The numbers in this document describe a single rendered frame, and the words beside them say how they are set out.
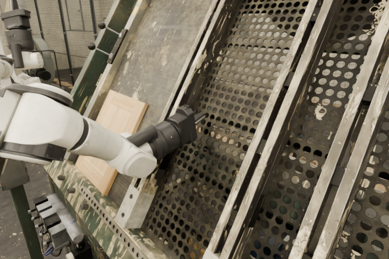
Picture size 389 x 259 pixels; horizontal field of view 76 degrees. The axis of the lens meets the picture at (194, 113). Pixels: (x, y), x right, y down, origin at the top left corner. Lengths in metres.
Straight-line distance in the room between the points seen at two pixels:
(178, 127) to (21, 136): 0.38
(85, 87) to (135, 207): 0.90
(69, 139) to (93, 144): 0.05
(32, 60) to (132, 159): 0.77
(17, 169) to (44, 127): 1.10
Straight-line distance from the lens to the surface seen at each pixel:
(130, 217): 0.90
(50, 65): 6.58
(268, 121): 0.65
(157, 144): 0.66
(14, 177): 1.58
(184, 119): 0.71
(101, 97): 1.36
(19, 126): 0.48
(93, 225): 1.09
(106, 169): 1.13
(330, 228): 0.58
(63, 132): 0.47
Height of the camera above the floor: 1.54
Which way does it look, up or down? 20 degrees down
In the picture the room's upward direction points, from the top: straight up
